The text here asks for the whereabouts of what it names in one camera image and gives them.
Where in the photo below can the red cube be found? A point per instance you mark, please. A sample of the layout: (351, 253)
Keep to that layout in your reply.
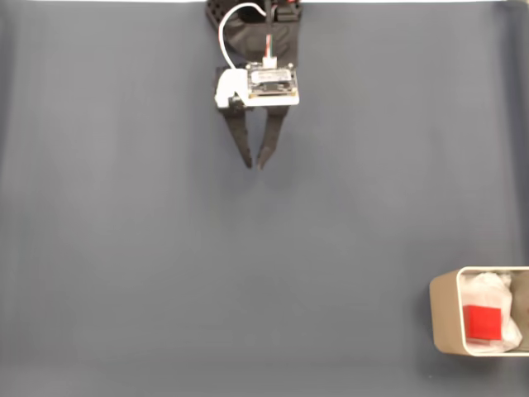
(482, 323)

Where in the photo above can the beige plastic box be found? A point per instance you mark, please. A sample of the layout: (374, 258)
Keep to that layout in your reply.
(444, 314)

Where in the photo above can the white camera board with mount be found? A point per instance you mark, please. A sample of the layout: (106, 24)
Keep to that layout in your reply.
(273, 78)

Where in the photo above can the grey-blue table mat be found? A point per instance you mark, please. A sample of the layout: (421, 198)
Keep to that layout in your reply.
(165, 248)

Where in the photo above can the white crumpled cloth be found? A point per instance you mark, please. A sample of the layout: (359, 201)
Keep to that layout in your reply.
(483, 289)

